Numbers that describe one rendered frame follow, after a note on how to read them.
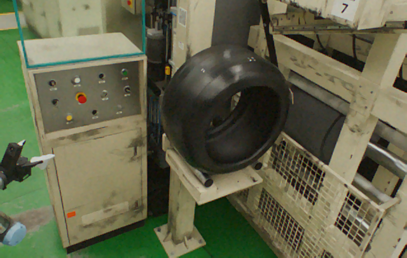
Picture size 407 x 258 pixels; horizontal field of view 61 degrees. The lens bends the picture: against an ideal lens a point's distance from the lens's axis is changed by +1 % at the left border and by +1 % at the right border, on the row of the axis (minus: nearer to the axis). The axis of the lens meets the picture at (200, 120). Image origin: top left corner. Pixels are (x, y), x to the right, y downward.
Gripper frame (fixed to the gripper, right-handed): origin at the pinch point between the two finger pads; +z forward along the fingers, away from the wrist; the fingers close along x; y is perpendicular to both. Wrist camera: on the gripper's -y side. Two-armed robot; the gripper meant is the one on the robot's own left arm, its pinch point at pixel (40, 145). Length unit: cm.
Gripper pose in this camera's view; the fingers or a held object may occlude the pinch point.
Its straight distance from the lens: 152.8
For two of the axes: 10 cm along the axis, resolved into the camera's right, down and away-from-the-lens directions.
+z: 4.0, -4.6, 7.9
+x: 8.9, 3.9, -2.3
